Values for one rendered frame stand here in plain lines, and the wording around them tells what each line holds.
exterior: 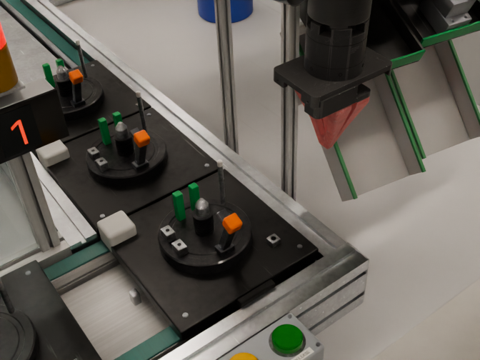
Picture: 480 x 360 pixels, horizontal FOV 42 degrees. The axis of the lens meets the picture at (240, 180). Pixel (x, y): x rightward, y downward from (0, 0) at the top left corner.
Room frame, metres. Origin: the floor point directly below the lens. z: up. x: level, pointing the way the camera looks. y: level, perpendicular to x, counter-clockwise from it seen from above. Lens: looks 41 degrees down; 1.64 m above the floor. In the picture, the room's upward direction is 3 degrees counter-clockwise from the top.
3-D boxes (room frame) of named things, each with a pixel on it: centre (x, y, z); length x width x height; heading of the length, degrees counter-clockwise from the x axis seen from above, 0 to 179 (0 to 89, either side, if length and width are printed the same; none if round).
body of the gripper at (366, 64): (0.52, -0.10, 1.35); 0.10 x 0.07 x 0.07; 123
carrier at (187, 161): (0.86, 0.19, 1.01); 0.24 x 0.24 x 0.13; 34
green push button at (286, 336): (0.47, -0.05, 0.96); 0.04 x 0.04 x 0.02
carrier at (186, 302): (0.65, 0.06, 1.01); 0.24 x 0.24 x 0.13; 34
